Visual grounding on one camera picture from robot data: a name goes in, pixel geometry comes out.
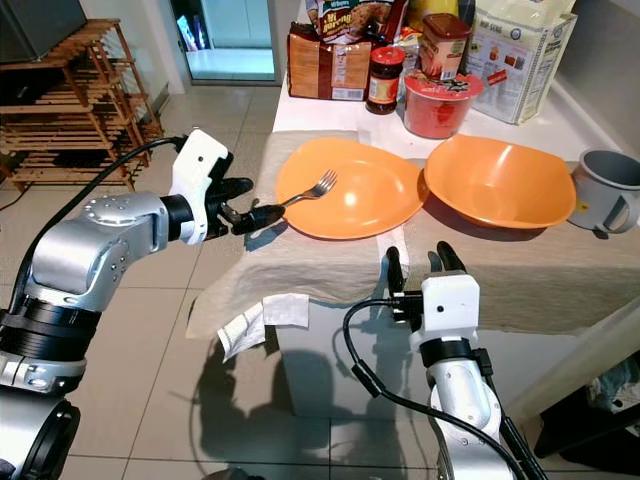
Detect silver metal fork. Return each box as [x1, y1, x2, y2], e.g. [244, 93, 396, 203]
[279, 169, 340, 210]

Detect beige table cloth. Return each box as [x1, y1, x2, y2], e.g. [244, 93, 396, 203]
[184, 130, 640, 342]

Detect orange flat plate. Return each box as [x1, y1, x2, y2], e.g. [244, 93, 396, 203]
[274, 137, 430, 241]

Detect white table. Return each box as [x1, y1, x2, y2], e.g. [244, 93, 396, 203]
[264, 0, 640, 423]

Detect white paper napkin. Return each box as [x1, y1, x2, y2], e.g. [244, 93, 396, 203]
[216, 292, 310, 362]

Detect orange deep bowl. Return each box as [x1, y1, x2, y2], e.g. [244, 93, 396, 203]
[422, 134, 579, 230]

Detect wooden slatted shelf rack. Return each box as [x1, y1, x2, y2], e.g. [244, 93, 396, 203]
[0, 17, 167, 194]

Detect glass door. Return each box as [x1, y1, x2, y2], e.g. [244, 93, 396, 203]
[169, 0, 282, 84]

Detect red instant noodle cup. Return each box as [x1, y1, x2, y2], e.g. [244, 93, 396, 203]
[401, 69, 484, 140]

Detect brown food package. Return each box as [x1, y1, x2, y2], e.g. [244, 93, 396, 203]
[286, 24, 372, 103]

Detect grey mug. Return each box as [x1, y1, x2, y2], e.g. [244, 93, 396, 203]
[568, 149, 640, 238]

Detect red sauce jar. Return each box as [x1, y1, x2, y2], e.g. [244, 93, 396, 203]
[366, 44, 407, 117]

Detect brown tin can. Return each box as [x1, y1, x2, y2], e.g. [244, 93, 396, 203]
[417, 12, 472, 82]

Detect black television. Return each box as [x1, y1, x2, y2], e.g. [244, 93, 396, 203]
[0, 0, 90, 64]

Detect yellow packet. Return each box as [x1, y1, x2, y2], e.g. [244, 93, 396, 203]
[408, 0, 477, 29]

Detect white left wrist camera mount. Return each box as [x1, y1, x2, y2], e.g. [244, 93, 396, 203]
[168, 128, 232, 247]

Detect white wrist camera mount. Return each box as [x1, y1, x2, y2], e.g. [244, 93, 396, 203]
[419, 271, 482, 347]
[168, 128, 232, 247]

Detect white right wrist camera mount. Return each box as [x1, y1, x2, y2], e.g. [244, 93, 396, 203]
[419, 271, 482, 347]

